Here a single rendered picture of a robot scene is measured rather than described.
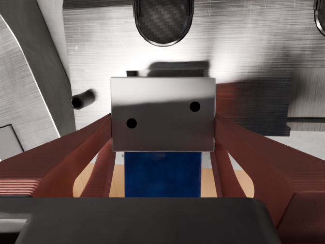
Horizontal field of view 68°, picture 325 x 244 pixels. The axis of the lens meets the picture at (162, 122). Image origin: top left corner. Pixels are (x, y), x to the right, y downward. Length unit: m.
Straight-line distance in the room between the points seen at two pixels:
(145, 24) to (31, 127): 0.15
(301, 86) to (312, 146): 0.10
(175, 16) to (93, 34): 0.06
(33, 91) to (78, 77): 0.07
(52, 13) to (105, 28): 0.13
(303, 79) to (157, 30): 0.11
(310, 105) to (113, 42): 0.15
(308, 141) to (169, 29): 0.19
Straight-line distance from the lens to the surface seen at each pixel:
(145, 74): 0.20
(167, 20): 0.17
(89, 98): 0.17
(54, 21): 0.30
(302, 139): 0.29
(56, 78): 0.27
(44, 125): 0.25
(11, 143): 0.27
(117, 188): 0.32
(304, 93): 0.21
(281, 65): 0.17
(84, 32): 0.18
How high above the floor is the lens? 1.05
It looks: 73 degrees down
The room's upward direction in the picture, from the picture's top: 152 degrees counter-clockwise
